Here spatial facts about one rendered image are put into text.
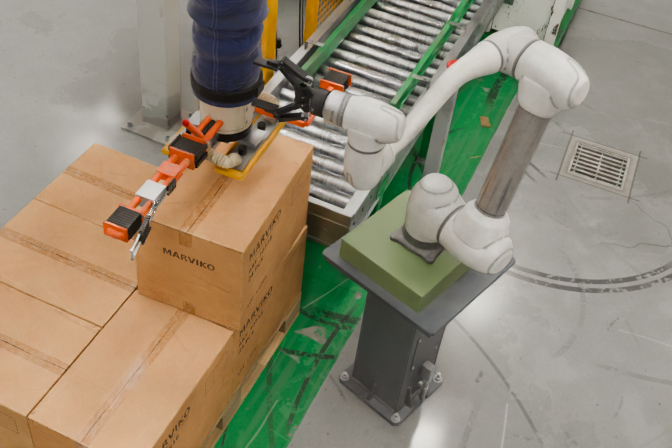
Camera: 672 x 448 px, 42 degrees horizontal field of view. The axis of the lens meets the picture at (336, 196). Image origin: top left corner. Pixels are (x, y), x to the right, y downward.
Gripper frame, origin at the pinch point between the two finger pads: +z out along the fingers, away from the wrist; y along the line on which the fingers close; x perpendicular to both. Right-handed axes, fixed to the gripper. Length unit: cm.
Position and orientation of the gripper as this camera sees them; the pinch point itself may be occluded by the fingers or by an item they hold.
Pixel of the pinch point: (258, 82)
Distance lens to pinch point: 238.6
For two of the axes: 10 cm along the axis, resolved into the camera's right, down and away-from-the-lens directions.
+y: -1.0, 7.3, 6.7
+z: -9.2, -3.2, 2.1
